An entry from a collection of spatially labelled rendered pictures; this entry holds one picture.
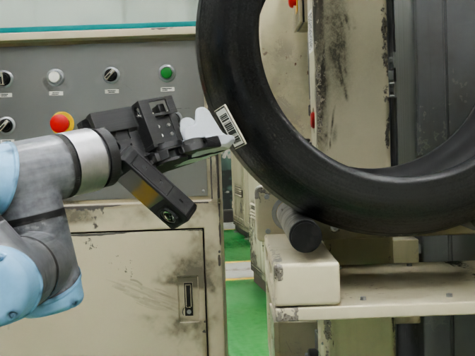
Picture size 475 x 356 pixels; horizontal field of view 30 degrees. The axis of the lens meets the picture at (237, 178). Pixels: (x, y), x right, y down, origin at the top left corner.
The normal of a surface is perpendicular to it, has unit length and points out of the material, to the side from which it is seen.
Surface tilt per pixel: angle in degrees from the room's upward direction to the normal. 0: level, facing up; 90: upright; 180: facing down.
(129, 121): 70
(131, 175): 129
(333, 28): 90
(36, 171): 82
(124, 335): 90
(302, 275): 90
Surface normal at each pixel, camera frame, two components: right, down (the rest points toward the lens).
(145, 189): -0.45, 0.67
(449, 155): -0.10, -0.10
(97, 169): 0.68, 0.15
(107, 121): 0.57, -0.32
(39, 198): 0.58, -0.10
